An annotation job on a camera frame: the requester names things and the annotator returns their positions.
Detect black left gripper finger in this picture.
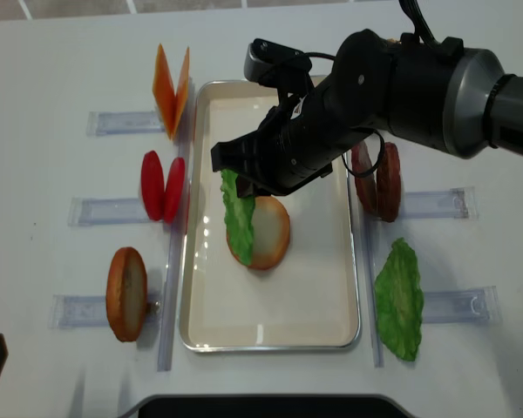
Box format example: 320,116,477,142
210,132,258,172

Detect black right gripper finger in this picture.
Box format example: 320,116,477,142
235,175,258,199

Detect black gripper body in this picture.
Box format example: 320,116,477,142
243,80,354,198

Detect green lettuce leaf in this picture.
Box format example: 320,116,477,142
221,169,255,266
374,238,424,362

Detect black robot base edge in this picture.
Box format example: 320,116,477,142
139,394,411,417

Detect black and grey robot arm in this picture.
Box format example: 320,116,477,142
211,30,523,197

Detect round bread slice on tray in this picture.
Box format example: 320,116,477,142
226,196,290,270

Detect left brown meat patty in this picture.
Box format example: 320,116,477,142
351,142,377,216

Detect brown meat patty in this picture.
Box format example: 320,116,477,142
351,142,377,216
377,142,402,222

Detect right red tomato slice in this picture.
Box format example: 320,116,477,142
163,157,186,224

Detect red tomato slice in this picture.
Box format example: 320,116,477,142
163,157,186,224
140,151,165,221

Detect right orange cheese slice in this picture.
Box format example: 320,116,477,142
173,48,190,136

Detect orange cheese slice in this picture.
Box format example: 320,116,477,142
173,48,190,136
152,44,176,140

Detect left red tomato slice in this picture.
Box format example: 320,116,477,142
140,151,165,221

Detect right brown meat patty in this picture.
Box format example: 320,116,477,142
377,142,402,222

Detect left orange cheese slice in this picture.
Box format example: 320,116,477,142
152,44,176,140

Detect upright round bread slice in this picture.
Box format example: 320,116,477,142
105,246,147,342

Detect green lettuce leaf in holder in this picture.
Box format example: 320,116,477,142
374,238,424,362

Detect white rectangular tray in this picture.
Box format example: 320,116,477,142
179,80,360,353

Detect clear acrylic left holder rack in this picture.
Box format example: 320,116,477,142
49,104,195,372

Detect clear acrylic holder rack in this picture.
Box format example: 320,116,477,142
49,104,195,372
352,152,502,367

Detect clear acrylic right holder rack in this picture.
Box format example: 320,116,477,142
352,152,502,367

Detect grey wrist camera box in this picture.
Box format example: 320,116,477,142
243,38,312,92

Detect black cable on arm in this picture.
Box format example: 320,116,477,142
398,0,439,44

